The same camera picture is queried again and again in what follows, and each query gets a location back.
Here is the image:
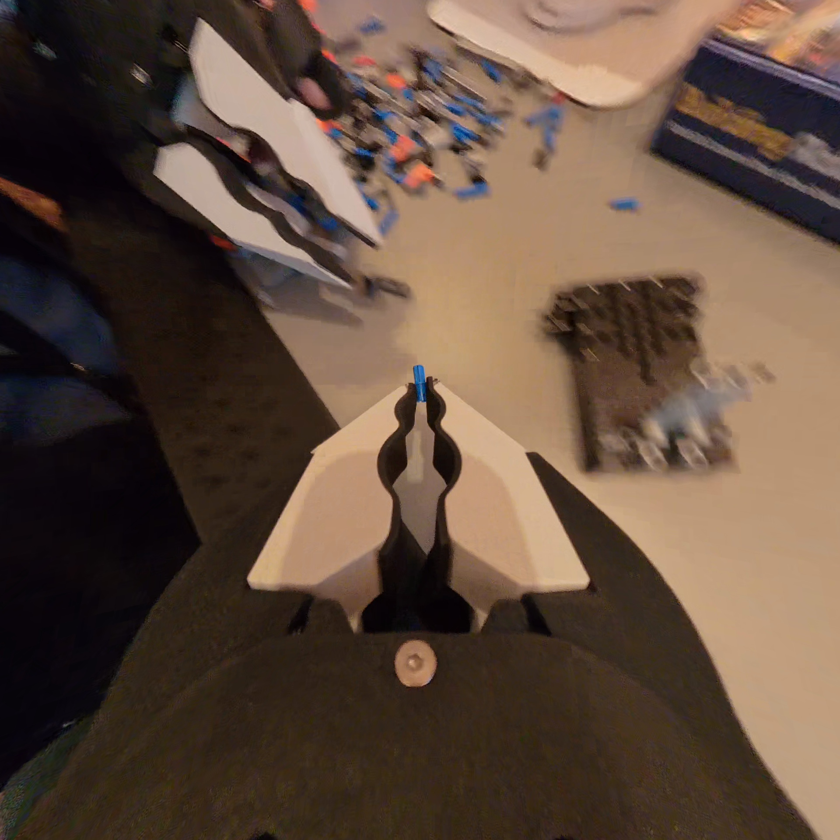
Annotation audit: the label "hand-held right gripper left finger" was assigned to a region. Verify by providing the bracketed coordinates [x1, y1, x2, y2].
[245, 384, 419, 632]

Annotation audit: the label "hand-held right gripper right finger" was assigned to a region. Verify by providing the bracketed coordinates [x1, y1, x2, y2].
[427, 381, 592, 631]

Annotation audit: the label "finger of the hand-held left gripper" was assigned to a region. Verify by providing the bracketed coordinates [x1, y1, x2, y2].
[188, 18, 386, 250]
[153, 140, 357, 291]

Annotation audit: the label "pile of building pieces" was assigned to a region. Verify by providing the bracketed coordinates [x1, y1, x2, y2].
[315, 13, 565, 237]

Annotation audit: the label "grey beam piece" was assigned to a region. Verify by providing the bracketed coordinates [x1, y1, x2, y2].
[357, 274, 413, 300]

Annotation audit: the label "grey beam and connector assembly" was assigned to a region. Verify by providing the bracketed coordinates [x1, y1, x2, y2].
[640, 360, 777, 468]

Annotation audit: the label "person's blue jeans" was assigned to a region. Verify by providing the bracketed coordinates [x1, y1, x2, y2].
[0, 252, 135, 434]

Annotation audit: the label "blue robot kit box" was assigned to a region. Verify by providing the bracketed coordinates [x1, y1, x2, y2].
[651, 36, 840, 244]

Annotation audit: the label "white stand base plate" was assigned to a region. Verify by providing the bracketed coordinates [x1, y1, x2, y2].
[427, 0, 742, 109]

